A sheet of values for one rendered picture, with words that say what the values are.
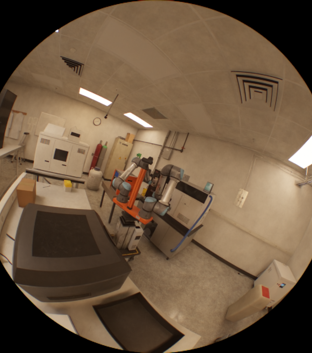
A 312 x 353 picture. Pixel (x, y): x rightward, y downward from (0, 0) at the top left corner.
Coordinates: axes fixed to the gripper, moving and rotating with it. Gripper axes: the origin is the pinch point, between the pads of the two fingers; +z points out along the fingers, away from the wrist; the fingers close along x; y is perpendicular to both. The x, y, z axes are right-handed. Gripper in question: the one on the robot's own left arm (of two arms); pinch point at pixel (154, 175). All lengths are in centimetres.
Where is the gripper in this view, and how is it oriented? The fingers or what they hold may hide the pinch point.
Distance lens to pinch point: 201.8
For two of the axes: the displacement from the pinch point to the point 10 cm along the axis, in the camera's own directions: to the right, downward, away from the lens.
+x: 6.6, 3.6, -6.7
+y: -3.7, 9.2, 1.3
